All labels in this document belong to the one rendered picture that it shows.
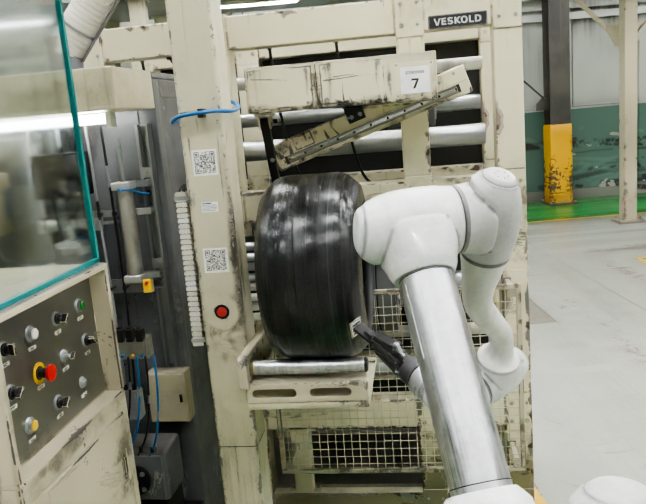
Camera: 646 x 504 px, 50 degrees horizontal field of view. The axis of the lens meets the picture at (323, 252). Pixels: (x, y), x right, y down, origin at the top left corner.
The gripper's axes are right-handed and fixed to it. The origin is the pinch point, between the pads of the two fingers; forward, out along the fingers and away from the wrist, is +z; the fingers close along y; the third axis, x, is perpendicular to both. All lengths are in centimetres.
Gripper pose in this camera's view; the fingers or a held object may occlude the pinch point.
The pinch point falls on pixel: (366, 333)
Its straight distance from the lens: 191.7
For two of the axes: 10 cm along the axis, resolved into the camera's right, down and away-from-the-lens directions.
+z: -6.2, -4.5, 6.5
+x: 7.8, -4.9, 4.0
